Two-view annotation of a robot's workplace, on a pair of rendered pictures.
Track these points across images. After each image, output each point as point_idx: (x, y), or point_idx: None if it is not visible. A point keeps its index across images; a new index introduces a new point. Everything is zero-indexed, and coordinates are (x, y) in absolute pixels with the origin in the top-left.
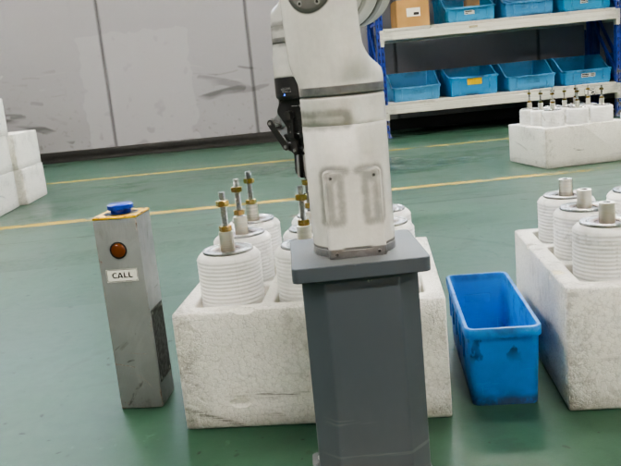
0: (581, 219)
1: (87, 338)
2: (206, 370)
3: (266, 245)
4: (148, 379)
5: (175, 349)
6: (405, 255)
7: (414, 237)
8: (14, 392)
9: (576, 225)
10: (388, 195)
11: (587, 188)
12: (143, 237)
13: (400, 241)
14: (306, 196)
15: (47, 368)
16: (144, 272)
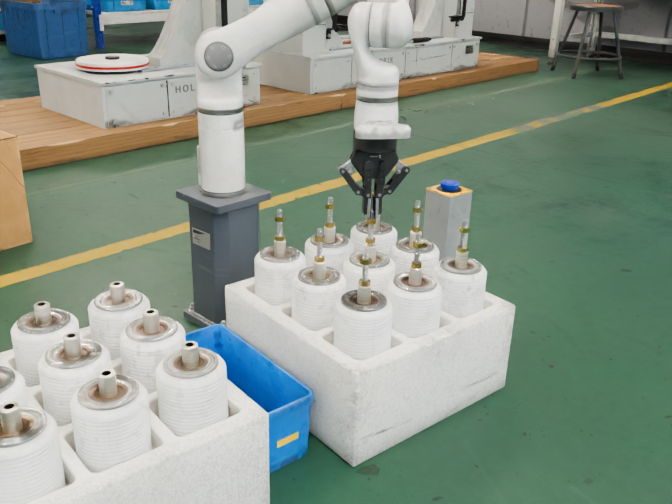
0: (140, 296)
1: (622, 346)
2: None
3: (391, 256)
4: None
5: (524, 360)
6: (188, 189)
7: (202, 201)
8: (529, 298)
9: (144, 295)
10: (200, 165)
11: (148, 314)
12: (431, 207)
13: (205, 197)
14: (325, 205)
15: (563, 316)
16: (423, 227)
